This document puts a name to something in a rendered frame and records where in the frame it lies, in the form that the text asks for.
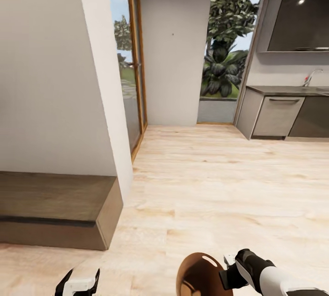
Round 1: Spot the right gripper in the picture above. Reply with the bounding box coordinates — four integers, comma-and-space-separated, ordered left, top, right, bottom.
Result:
219, 265, 249, 291

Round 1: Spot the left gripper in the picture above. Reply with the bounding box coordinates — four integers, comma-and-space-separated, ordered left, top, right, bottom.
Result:
54, 269, 100, 296

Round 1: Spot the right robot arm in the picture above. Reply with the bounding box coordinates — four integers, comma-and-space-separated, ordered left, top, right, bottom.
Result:
219, 248, 329, 296

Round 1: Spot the trash can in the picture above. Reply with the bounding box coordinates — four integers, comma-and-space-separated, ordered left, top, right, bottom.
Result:
175, 252, 234, 296

